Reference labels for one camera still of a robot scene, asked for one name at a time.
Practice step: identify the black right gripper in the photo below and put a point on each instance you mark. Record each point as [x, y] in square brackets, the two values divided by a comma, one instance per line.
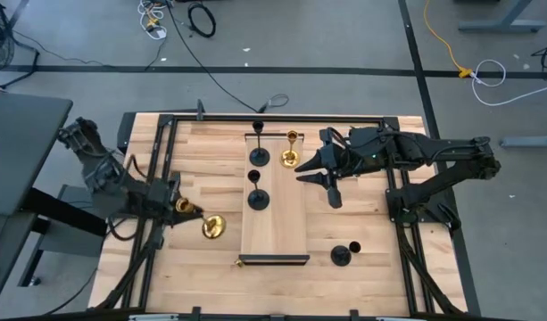
[344, 156]

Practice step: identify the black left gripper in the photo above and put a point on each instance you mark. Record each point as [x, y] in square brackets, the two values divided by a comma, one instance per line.
[159, 196]

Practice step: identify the gold candlestick holder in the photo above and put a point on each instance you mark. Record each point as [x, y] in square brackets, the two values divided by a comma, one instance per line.
[214, 226]
[290, 158]

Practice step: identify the black candlestick holder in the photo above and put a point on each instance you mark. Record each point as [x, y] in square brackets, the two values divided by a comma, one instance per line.
[259, 157]
[341, 256]
[258, 200]

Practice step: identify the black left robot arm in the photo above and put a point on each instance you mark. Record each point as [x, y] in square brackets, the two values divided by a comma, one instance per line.
[103, 178]

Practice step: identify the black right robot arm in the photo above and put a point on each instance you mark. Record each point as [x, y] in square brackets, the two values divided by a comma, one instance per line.
[456, 149]

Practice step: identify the small gold fitting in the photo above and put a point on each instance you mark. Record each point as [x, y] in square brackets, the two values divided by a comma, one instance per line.
[239, 263]

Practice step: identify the black side table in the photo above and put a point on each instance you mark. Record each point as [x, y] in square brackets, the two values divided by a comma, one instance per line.
[19, 147]

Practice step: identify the black floor fan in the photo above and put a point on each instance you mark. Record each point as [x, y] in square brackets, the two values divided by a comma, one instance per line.
[1, 44]

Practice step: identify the black aluminium table frame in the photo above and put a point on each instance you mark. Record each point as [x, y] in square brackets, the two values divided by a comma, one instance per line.
[277, 119]

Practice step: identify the wooden riser with black frame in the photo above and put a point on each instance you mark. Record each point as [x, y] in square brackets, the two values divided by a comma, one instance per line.
[275, 223]

